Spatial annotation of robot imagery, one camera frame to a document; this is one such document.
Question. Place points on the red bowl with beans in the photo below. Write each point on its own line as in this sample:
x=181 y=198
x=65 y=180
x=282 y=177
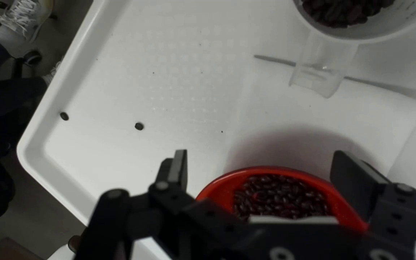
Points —
x=280 y=192

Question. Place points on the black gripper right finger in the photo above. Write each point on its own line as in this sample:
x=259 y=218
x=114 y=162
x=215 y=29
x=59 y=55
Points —
x=357 y=180

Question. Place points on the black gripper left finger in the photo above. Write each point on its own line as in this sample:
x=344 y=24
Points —
x=173 y=170

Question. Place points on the white plastic tray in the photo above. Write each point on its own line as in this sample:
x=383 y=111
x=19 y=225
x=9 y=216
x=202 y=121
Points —
x=145 y=78

